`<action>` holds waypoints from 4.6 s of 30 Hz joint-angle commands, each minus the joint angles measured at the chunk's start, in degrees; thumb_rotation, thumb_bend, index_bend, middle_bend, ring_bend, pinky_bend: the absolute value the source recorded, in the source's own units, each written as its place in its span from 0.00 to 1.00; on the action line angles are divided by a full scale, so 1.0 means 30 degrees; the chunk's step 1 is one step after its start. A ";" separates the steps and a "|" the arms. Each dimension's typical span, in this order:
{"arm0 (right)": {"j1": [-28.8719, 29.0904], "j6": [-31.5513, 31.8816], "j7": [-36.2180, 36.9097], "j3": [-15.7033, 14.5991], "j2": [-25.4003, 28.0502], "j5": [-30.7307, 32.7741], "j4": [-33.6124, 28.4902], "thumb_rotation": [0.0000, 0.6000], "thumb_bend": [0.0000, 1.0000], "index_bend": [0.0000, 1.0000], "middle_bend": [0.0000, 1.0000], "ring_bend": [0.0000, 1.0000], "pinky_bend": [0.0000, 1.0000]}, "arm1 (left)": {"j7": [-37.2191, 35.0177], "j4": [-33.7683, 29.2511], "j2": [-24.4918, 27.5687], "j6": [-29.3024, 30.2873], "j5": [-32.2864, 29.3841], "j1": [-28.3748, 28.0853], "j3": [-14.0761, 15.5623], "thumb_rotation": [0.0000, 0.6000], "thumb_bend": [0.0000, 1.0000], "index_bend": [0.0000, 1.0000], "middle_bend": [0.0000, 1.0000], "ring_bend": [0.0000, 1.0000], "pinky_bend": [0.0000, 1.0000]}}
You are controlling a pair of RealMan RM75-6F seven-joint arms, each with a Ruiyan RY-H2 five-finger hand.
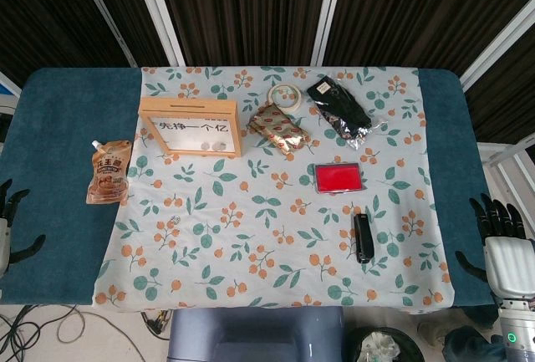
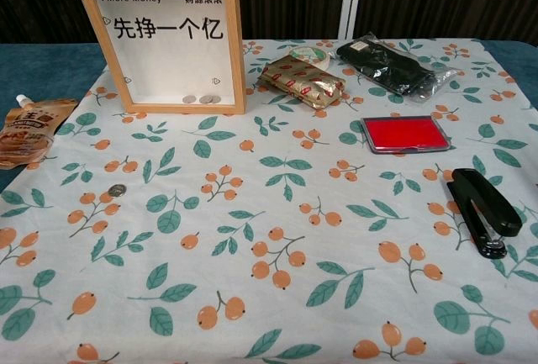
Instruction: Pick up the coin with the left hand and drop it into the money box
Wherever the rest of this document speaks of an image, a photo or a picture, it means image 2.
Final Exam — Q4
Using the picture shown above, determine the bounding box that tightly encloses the floral printed tablecloth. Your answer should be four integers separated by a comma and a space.
0, 38, 538, 364

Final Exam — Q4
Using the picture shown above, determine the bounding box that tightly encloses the gold red snack package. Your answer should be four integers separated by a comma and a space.
256, 54, 347, 111

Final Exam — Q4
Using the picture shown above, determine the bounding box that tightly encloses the beige tape roll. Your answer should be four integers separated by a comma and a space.
287, 45, 333, 71

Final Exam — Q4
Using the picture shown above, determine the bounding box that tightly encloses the red ink pad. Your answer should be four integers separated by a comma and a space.
361, 114, 453, 156

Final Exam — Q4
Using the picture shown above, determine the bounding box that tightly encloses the black item in plastic bag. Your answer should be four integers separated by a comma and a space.
335, 33, 462, 105

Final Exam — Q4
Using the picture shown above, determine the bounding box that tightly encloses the black stapler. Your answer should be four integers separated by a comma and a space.
446, 167, 524, 260

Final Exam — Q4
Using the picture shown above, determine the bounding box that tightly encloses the brown spout pouch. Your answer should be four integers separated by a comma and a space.
0, 94, 81, 171

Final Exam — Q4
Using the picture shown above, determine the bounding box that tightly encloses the teal table cover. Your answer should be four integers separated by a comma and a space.
0, 40, 107, 193

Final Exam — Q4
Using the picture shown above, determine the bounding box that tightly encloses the wooden frame coin bank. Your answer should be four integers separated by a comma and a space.
74, 0, 247, 116

